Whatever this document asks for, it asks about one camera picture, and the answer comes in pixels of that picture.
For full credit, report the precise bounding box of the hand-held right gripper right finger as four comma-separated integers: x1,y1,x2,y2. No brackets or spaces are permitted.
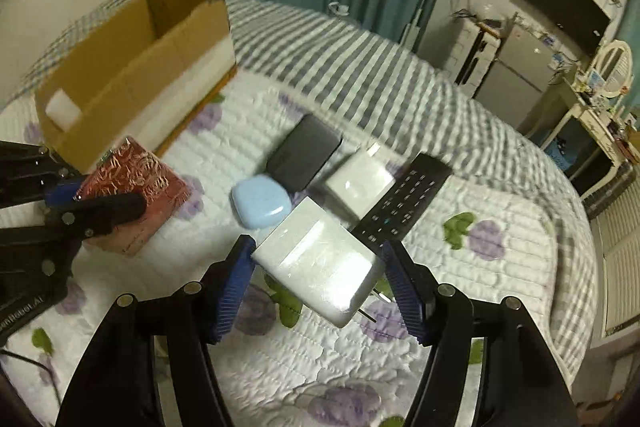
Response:
382,239,579,427

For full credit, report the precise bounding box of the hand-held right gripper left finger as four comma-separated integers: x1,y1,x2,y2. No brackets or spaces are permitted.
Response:
55,234,258,427

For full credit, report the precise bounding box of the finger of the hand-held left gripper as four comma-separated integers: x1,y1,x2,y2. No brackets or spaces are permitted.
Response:
0,139,85,208
0,192,149,280

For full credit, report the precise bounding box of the red patterned box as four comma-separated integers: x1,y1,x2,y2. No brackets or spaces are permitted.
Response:
75,137,194,258

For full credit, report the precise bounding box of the large white power adapter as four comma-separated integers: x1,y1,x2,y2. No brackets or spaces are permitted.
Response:
251,197,389,329

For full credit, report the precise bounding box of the brown cardboard box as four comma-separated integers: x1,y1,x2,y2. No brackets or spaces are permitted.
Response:
34,0,239,176

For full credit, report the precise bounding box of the light blue oval case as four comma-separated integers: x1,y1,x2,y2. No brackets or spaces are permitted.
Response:
231,174,294,229

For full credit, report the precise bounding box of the black remote control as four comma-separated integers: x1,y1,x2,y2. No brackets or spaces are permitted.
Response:
351,152,454,254

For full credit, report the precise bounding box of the white floral quilt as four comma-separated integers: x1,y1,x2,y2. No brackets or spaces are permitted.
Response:
0,86,557,427

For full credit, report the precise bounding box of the small white power adapter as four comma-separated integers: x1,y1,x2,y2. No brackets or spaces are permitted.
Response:
325,143,399,221

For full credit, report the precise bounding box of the black power bank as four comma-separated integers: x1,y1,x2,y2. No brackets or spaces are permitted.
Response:
265,113,344,196

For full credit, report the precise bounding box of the grey striped blanket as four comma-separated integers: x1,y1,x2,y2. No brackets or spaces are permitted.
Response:
5,0,602,370

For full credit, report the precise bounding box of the white slatted panel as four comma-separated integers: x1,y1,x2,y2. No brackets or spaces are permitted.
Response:
590,177,640,339

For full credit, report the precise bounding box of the grey refrigerator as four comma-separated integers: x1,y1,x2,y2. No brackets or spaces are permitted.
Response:
472,24,555,130

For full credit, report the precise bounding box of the white cabinet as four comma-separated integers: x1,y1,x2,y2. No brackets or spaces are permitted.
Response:
442,14,485,86

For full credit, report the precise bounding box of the cream dressing table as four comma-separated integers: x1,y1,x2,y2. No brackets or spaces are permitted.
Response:
542,72,638,170

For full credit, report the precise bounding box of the oval vanity mirror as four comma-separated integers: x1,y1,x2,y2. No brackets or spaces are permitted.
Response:
590,39,634,98

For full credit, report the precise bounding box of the black cable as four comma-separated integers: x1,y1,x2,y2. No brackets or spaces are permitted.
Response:
0,346,62,390

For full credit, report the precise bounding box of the black wall television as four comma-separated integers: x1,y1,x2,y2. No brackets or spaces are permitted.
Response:
517,0,612,58

